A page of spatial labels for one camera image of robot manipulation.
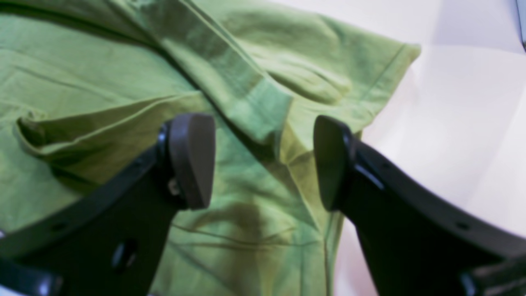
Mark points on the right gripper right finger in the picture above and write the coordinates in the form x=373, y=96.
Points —
x=414, y=242

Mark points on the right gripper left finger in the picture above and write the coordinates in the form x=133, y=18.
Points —
x=110, y=242

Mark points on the green T-shirt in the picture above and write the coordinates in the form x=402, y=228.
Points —
x=86, y=85

